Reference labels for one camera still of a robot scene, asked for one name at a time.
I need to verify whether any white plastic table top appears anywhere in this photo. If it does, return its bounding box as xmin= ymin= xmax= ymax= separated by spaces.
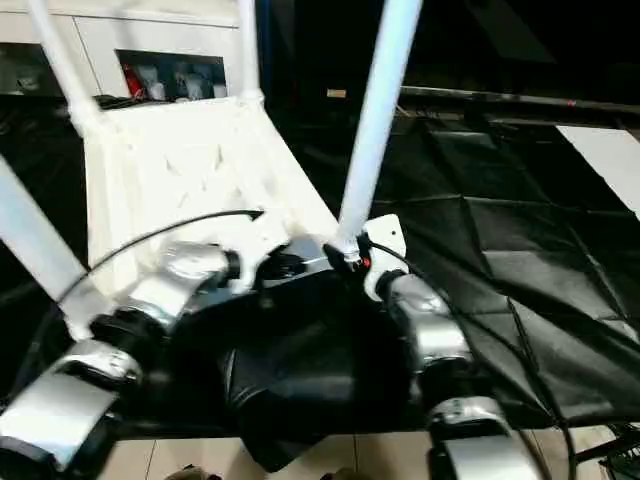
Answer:
xmin=62 ymin=94 xmax=351 ymax=341

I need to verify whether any white plastic table leg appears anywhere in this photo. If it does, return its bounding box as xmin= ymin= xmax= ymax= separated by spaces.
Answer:
xmin=0 ymin=154 xmax=101 ymax=341
xmin=236 ymin=0 xmax=265 ymax=107
xmin=23 ymin=0 xmax=106 ymax=131
xmin=335 ymin=0 xmax=425 ymax=254

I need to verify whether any black mat cover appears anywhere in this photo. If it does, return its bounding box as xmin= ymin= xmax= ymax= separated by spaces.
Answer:
xmin=0 ymin=92 xmax=640 ymax=474

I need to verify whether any long black rod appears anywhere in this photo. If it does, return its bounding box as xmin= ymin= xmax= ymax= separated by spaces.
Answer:
xmin=399 ymin=85 xmax=640 ymax=119

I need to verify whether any white flat board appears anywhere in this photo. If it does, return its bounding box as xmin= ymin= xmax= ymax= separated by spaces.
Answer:
xmin=555 ymin=124 xmax=640 ymax=221

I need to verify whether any white cabinet with glass doors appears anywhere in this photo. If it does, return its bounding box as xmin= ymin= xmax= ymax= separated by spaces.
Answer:
xmin=0 ymin=0 xmax=241 ymax=99

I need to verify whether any black floor stand base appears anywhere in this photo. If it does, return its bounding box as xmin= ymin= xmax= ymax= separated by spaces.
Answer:
xmin=572 ymin=424 xmax=640 ymax=466

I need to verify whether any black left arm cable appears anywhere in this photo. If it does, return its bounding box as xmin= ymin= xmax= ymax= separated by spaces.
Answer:
xmin=9 ymin=208 xmax=266 ymax=401

